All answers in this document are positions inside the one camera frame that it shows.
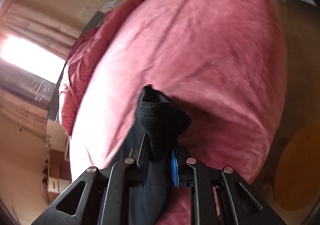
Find black pants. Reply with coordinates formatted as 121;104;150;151
109;85;191;224

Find white drawer cabinet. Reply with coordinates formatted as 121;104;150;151
48;177;71;194

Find round orange stool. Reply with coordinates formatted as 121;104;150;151
273;125;319;211

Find pink bed blanket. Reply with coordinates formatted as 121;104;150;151
68;0;288;225

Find red crumpled duvet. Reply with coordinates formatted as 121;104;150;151
59;0;145;137

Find dark headboard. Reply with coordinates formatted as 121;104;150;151
82;11;105;33

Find pink window curtain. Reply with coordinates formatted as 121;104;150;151
1;3;81;60

